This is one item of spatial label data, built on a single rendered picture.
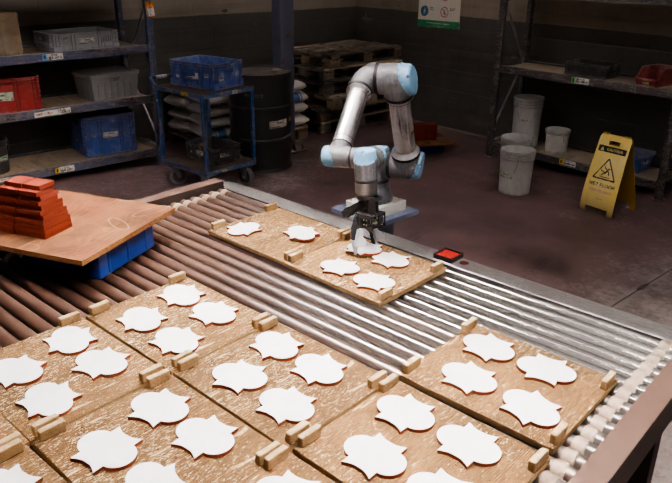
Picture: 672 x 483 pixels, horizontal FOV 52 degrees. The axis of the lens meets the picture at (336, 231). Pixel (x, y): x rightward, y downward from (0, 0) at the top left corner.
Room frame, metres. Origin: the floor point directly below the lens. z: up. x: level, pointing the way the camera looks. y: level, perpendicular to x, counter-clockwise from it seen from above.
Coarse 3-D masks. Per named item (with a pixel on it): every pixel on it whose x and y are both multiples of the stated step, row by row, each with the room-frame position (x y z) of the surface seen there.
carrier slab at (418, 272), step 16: (368, 240) 2.30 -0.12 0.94; (304, 256) 2.15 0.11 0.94; (320, 256) 2.15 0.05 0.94; (336, 256) 2.15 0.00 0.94; (352, 256) 2.15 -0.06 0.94; (368, 256) 2.16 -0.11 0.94; (304, 272) 2.03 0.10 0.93; (320, 272) 2.03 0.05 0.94; (368, 272) 2.03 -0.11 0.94; (384, 272) 2.03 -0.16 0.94; (400, 272) 2.03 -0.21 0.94; (416, 272) 2.03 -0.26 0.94; (336, 288) 1.94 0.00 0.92; (352, 288) 1.91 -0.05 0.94; (400, 288) 1.92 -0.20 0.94; (384, 304) 1.84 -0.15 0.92
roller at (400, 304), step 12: (180, 216) 2.58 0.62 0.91; (192, 216) 2.56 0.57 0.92; (204, 228) 2.47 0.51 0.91; (396, 300) 1.87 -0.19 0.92; (408, 312) 1.82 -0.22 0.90; (420, 312) 1.80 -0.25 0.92; (432, 312) 1.80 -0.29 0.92; (444, 324) 1.74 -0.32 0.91; (456, 324) 1.73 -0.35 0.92; (624, 396) 1.40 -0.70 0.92; (636, 396) 1.39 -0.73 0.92
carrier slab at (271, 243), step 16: (272, 224) 2.44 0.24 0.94; (288, 224) 2.44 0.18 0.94; (304, 224) 2.45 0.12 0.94; (320, 224) 2.45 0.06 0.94; (224, 240) 2.31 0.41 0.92; (240, 240) 2.28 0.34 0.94; (256, 240) 2.29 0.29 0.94; (272, 240) 2.29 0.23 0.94; (288, 240) 2.29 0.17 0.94; (320, 240) 2.29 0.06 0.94; (336, 240) 2.30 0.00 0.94; (272, 256) 2.15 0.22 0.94
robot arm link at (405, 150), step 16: (384, 64) 2.60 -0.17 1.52; (400, 64) 2.58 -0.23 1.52; (384, 80) 2.56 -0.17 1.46; (400, 80) 2.54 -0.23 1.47; (416, 80) 2.61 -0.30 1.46; (384, 96) 2.61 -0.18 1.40; (400, 96) 2.57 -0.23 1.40; (400, 112) 2.61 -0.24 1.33; (400, 128) 2.64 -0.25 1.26; (400, 144) 2.68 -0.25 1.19; (400, 160) 2.70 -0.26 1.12; (416, 160) 2.71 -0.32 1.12; (400, 176) 2.73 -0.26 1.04; (416, 176) 2.71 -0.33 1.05
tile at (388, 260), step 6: (384, 252) 2.17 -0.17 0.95; (390, 252) 2.17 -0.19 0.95; (372, 258) 2.13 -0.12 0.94; (378, 258) 2.12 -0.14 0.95; (384, 258) 2.12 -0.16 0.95; (390, 258) 2.12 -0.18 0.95; (396, 258) 2.12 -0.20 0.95; (402, 258) 2.12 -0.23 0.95; (408, 258) 2.14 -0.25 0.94; (378, 264) 2.09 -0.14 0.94; (384, 264) 2.07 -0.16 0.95; (390, 264) 2.07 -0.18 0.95; (396, 264) 2.07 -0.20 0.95; (402, 264) 2.07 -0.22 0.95; (408, 264) 2.08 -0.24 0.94
